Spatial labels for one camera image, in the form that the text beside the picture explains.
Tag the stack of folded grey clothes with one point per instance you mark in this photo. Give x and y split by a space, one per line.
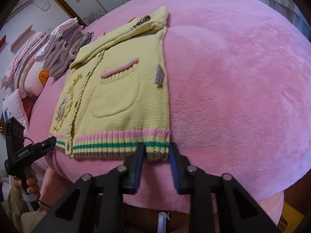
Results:
65 50

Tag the person's left hand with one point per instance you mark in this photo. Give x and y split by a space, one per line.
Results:
32 182

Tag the folded striped pink quilt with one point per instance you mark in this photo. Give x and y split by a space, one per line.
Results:
14 77

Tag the yellow knitted child cardigan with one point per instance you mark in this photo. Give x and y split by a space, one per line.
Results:
116 95

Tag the white air conditioner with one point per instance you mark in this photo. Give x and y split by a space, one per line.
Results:
20 5

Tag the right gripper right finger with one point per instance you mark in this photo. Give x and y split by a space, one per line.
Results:
216 202

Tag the small white embroidered cushion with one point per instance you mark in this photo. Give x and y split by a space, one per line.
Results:
13 107

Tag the pink plush bed blanket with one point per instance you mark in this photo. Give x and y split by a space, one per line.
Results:
238 76

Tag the red wall shelf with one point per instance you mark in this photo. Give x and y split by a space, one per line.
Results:
2 41

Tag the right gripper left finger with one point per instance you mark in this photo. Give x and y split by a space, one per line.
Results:
96 201

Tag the white folded garment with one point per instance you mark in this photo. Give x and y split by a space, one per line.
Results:
55 35

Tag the pink wall shelf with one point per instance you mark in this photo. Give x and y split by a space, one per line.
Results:
20 37

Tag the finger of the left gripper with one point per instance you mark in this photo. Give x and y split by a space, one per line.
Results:
44 147

